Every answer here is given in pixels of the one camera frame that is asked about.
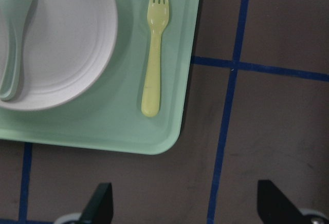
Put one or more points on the yellow plastic fork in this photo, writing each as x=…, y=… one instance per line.
x=158, y=14

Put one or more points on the mint green tray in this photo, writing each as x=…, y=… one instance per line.
x=107, y=116

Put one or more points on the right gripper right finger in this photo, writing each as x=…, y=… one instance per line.
x=274, y=207

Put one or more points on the pale green plastic spoon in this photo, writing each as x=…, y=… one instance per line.
x=15, y=13

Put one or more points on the white round plate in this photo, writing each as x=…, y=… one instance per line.
x=67, y=46

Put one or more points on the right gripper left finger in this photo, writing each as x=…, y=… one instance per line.
x=99, y=209

